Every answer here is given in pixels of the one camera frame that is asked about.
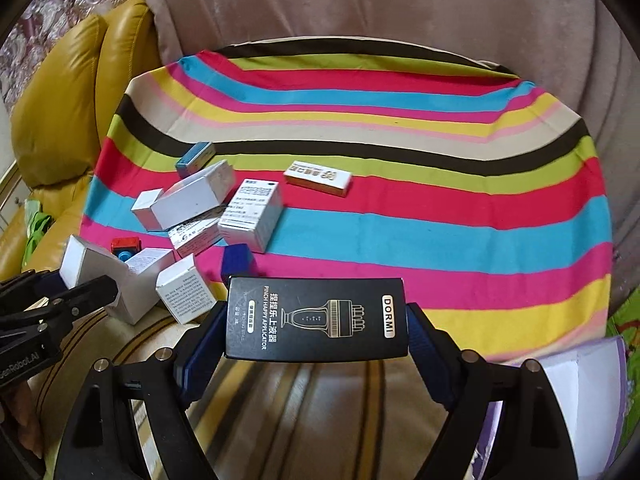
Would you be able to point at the purple-edged white storage box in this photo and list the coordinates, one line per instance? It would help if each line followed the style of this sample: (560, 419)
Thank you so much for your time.
(585, 375)

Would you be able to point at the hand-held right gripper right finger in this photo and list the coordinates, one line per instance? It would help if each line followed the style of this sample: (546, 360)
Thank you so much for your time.
(429, 355)

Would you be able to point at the yellow leather sofa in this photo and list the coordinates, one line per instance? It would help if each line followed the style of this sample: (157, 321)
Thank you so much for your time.
(65, 100)

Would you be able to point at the green printed box lid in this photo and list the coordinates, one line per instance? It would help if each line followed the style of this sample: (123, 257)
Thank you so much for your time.
(625, 322)

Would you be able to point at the floral curtain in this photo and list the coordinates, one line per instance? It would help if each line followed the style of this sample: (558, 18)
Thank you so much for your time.
(60, 0)

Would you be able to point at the black printed box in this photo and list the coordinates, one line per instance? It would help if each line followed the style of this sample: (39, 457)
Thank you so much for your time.
(315, 317)

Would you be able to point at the long white cardboard box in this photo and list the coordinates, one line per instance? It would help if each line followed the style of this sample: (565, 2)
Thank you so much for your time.
(192, 195)

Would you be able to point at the person's left hand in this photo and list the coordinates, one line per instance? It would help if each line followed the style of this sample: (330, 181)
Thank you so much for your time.
(15, 412)

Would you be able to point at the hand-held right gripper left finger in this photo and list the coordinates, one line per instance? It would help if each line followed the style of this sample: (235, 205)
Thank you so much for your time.
(200, 347)

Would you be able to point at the colourful striped cloth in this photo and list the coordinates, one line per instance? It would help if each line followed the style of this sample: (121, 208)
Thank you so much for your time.
(400, 185)

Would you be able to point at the beige striped cushion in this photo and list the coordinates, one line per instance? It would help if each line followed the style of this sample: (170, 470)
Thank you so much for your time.
(310, 410)

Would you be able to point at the white box with grey text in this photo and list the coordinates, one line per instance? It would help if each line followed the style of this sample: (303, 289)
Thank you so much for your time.
(150, 261)

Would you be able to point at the green cloth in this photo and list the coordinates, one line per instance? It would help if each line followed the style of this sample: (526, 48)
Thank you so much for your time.
(36, 227)

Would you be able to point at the flat white printed box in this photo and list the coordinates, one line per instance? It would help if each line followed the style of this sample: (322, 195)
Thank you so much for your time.
(192, 237)

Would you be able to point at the small teal blue box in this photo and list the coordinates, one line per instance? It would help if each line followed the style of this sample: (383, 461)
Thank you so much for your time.
(194, 159)

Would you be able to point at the pinkish grey sofa cover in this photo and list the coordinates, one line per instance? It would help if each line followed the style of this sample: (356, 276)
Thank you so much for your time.
(350, 0)

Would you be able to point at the white box with text label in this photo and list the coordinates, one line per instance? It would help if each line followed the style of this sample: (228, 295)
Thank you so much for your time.
(252, 212)

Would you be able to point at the white box with orange edge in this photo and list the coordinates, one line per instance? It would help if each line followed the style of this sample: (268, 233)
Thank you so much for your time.
(317, 176)

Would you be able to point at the small plain white box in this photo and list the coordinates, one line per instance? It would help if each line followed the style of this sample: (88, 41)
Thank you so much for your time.
(146, 207)

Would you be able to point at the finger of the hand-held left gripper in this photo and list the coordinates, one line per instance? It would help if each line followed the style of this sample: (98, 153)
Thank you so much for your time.
(87, 296)
(30, 282)

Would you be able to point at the red toy block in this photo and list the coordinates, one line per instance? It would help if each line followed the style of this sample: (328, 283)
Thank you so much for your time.
(125, 246)

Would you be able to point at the large white cardboard box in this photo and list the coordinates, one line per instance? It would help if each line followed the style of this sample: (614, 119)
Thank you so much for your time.
(92, 262)

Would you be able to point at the white box with printed side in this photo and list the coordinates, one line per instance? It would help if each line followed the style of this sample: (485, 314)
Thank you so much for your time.
(186, 290)

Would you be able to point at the dark blue small box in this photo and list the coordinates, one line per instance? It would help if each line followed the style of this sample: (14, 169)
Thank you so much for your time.
(237, 260)

